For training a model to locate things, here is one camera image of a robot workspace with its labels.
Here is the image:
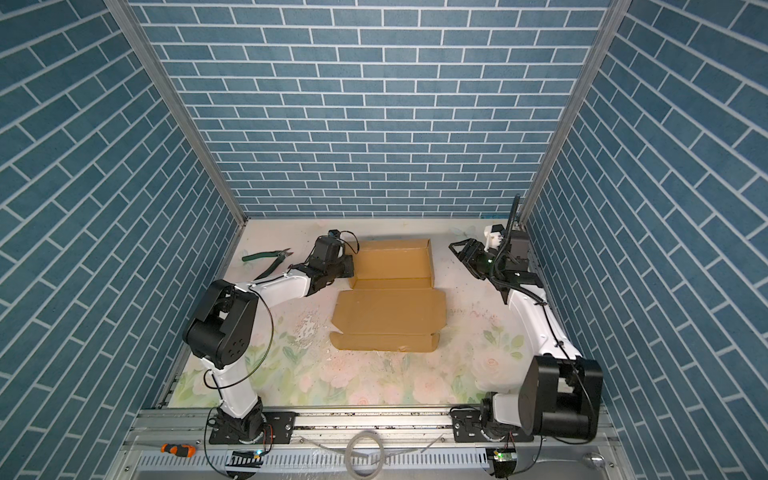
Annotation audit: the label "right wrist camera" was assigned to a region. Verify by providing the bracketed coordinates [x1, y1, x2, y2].
[483, 224, 505, 252]

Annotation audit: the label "coiled grey cable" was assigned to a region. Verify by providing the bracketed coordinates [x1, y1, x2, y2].
[299, 430, 445, 480]

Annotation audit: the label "green handled pliers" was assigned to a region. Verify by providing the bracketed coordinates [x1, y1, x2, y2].
[241, 247, 295, 283]

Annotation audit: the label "orange black screwdriver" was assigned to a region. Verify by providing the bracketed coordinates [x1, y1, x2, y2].
[161, 443, 197, 458]

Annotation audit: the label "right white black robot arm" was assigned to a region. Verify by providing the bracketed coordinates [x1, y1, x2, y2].
[449, 224, 603, 444]

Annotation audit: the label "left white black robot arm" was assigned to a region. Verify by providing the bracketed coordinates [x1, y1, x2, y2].
[183, 230, 360, 444]

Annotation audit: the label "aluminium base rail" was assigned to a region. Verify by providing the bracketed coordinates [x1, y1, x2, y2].
[107, 406, 633, 479]

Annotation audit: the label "brown cardboard box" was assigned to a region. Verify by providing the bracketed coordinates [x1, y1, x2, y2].
[329, 238, 447, 353]

